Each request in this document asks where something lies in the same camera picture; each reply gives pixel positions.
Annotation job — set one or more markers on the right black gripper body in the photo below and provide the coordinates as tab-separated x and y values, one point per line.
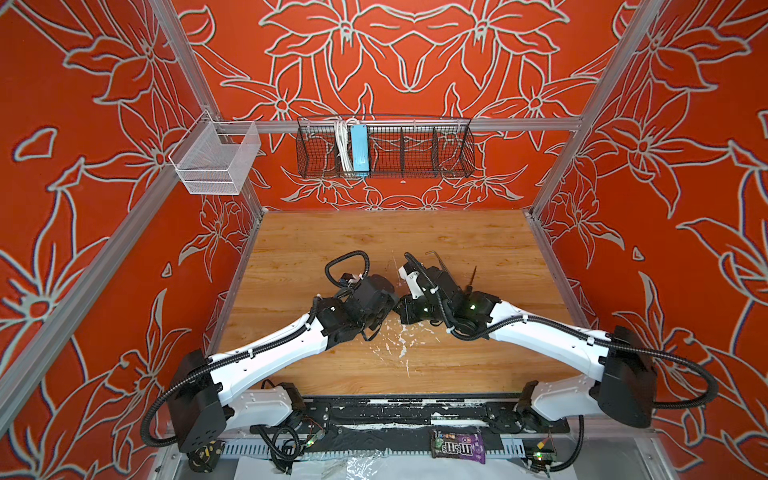
422	309

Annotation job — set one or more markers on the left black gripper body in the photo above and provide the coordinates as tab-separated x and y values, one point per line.
377	319

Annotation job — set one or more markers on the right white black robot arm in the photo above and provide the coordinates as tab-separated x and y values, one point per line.
615	373

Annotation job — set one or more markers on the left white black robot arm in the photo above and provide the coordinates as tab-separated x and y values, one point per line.
199	404

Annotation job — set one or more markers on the black yellow screwdriver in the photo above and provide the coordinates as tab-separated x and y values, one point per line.
472	278

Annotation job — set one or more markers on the purple candy bag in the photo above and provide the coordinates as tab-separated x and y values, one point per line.
460	446

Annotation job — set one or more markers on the clear plastic wrap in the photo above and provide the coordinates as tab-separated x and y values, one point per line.
349	468

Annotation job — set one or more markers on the small electronics board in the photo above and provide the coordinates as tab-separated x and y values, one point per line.
540	457

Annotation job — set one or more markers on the light blue box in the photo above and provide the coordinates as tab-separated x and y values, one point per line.
360	149

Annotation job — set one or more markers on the yellow black tape measure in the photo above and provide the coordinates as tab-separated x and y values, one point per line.
205	459

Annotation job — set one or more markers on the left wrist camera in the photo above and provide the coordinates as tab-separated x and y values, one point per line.
349	280

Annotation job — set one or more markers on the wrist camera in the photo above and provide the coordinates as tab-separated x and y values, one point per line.
349	280
410	278

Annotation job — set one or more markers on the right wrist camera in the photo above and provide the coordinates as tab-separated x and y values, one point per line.
410	278

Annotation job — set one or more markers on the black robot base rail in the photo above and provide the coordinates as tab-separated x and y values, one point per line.
404	423

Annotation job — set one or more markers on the white mesh wall basket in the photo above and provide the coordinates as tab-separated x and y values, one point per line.
215	157

